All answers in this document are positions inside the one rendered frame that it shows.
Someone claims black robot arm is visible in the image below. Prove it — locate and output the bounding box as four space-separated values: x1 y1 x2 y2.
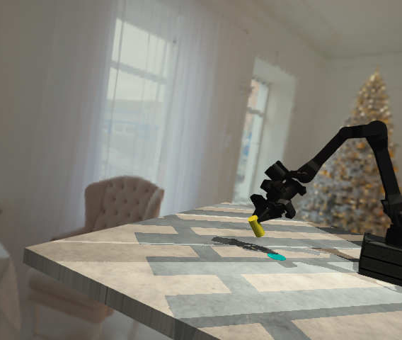
260 120 402 249

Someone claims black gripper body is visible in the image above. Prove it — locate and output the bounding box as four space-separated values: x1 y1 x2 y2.
250 188 296 219

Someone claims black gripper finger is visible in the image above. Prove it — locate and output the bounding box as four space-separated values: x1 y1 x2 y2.
257 202 282 222
252 199 266 218

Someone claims yellow cylinder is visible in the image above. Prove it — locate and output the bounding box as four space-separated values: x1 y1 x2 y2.
248 215 265 237

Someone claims cyan circle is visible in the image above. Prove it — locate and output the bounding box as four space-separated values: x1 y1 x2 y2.
268 253 286 261

